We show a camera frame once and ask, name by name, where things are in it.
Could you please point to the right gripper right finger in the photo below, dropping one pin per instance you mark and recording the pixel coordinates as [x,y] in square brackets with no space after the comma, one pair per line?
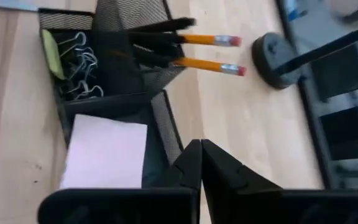
[228,186]

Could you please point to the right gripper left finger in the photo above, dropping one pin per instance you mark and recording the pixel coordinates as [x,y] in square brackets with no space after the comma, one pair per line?
[179,180]

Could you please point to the pink sticky note pad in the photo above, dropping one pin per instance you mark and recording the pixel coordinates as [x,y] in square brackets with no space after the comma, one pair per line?
[104,152]

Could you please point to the orange pencil with eraser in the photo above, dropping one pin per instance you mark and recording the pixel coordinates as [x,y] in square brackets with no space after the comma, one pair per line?
[204,64]
[204,39]

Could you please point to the black binder clip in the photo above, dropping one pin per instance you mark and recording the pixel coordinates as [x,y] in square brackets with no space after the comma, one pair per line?
[89,59]
[84,88]
[68,39]

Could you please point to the yellow-green eraser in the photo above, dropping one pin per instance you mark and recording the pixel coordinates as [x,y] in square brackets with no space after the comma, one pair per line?
[53,56]

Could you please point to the black mesh desk organizer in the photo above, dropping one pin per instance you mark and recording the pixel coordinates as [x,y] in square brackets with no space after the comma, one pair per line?
[166,124]

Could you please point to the blue plastic bin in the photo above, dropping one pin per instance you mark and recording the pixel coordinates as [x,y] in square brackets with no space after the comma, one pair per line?
[294,9]

